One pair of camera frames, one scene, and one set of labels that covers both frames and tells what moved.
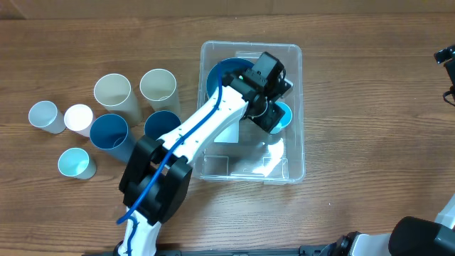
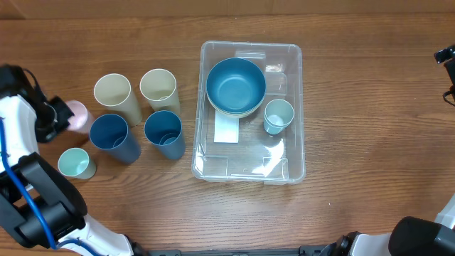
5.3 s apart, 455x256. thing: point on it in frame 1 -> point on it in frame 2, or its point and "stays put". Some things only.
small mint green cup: [75, 162] stays put
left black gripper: [269, 115] -> [64, 115]
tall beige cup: [113, 91] stays put
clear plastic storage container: [259, 156] stays put
